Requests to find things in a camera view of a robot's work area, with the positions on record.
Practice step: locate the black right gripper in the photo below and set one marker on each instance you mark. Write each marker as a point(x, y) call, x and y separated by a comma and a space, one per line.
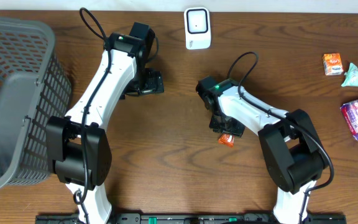
point(237, 131)

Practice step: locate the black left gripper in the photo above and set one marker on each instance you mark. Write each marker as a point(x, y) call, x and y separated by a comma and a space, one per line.
point(153, 83)

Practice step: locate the orange snack bar wrapper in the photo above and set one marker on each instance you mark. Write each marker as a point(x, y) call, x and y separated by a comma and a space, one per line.
point(226, 139)

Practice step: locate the small orange tissue packet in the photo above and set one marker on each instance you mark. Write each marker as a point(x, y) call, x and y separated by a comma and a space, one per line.
point(332, 64)

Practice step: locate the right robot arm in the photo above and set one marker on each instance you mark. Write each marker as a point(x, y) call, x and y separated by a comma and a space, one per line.
point(292, 151)

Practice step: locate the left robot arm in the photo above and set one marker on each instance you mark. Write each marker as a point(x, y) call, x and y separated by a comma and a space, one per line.
point(78, 151)

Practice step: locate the white barcode scanner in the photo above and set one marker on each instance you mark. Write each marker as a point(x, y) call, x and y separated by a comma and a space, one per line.
point(197, 28)

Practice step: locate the grey plastic mesh basket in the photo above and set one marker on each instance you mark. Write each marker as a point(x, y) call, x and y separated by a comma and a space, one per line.
point(33, 88)

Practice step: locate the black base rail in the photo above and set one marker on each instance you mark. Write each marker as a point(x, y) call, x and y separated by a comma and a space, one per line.
point(135, 218)

